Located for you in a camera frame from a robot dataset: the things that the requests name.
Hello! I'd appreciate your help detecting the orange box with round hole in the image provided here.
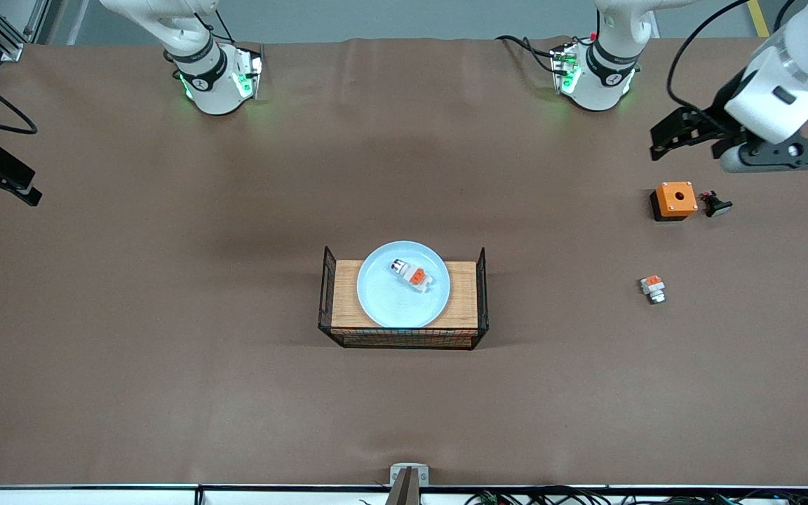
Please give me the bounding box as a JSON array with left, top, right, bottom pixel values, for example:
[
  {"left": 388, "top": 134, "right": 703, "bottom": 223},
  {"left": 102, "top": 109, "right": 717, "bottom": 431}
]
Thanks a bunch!
[{"left": 650, "top": 182, "right": 699, "bottom": 222}]

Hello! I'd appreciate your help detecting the light blue round plate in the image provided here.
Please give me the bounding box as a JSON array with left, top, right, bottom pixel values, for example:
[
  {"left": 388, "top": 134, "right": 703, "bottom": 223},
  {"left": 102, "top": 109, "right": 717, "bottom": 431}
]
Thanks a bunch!
[{"left": 357, "top": 241, "right": 452, "bottom": 329}]

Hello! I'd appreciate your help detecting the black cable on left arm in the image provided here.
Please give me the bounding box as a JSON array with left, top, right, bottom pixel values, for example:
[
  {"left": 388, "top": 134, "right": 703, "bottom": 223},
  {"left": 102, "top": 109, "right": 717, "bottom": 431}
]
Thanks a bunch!
[{"left": 666, "top": 0, "right": 797, "bottom": 116}]

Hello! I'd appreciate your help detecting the black cable bundle under table edge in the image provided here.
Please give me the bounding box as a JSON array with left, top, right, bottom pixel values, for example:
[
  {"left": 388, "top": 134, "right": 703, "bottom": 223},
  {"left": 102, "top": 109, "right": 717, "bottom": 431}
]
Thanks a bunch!
[{"left": 466, "top": 487, "right": 752, "bottom": 505}]

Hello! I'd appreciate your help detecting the black cable at arm base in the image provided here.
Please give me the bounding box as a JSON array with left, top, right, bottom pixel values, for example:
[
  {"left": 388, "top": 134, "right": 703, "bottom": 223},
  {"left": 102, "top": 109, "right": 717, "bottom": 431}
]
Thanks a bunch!
[{"left": 494, "top": 34, "right": 560, "bottom": 75}]

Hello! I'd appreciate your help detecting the white orange button module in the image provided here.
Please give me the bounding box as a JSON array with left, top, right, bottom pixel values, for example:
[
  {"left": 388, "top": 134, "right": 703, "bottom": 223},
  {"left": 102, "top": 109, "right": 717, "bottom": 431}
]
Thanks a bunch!
[{"left": 640, "top": 274, "right": 667, "bottom": 305}]

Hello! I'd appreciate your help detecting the black wire basket wooden shelf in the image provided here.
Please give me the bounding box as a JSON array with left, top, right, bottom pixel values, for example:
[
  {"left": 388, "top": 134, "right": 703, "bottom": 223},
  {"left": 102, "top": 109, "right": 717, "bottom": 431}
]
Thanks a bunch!
[{"left": 317, "top": 245, "right": 490, "bottom": 351}]

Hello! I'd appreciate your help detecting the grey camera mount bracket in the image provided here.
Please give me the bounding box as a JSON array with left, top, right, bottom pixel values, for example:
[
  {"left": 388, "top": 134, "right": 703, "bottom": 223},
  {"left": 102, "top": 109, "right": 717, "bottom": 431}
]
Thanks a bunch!
[{"left": 389, "top": 463, "right": 431, "bottom": 505}]

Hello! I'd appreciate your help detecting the black push button grey cap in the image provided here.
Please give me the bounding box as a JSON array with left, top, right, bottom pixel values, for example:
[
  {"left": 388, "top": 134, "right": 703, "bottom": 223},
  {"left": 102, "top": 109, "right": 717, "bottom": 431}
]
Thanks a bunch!
[{"left": 700, "top": 191, "right": 734, "bottom": 218}]

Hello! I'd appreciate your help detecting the aluminium frame profile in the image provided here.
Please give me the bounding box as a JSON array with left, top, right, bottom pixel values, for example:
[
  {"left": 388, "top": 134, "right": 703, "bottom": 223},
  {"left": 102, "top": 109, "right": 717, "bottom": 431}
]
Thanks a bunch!
[{"left": 0, "top": 0, "right": 52, "bottom": 63}]

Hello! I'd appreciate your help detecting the white orange button with red tip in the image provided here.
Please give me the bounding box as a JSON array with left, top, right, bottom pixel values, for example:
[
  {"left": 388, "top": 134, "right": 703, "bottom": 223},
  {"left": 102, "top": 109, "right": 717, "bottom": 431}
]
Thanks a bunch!
[{"left": 390, "top": 258, "right": 436, "bottom": 290}]

